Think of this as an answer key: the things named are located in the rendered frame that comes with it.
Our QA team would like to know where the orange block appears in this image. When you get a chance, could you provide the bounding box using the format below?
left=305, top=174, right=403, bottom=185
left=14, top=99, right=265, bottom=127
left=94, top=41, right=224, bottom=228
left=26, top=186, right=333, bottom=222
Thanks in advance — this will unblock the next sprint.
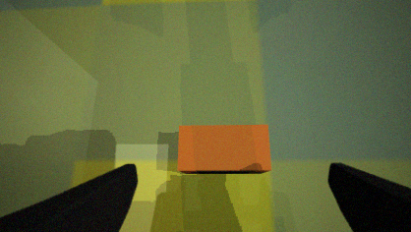
left=177, top=125, right=271, bottom=174

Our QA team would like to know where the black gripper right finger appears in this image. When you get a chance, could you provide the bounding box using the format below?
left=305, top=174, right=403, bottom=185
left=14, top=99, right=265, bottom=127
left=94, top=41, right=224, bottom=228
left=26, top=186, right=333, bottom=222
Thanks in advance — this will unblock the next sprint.
left=328, top=162, right=411, bottom=232

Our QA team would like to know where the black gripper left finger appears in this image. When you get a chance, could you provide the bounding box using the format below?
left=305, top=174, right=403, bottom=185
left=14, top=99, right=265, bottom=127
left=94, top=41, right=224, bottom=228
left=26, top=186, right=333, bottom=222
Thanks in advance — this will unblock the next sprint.
left=0, top=164, right=138, bottom=232

